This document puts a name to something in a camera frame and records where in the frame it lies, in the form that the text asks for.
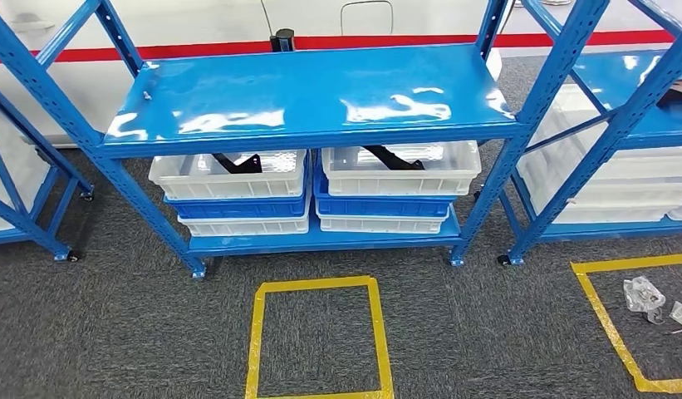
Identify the white car body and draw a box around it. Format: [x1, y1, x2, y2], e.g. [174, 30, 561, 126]
[0, 0, 682, 149]

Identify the blue metal shelf rack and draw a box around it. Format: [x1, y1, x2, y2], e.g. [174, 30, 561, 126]
[0, 0, 611, 280]
[0, 82, 95, 263]
[497, 0, 682, 268]

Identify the black plastic frame part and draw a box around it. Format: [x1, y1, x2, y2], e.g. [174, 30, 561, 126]
[656, 79, 682, 108]

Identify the red barrier belt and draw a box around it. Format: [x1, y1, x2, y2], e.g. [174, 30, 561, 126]
[0, 41, 272, 64]
[293, 30, 675, 51]

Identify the yellow floor tape marking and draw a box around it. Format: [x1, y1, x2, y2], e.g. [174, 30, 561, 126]
[570, 252, 682, 396]
[244, 275, 395, 399]

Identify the black stanchion post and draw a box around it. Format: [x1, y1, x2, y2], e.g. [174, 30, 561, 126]
[270, 28, 296, 53]

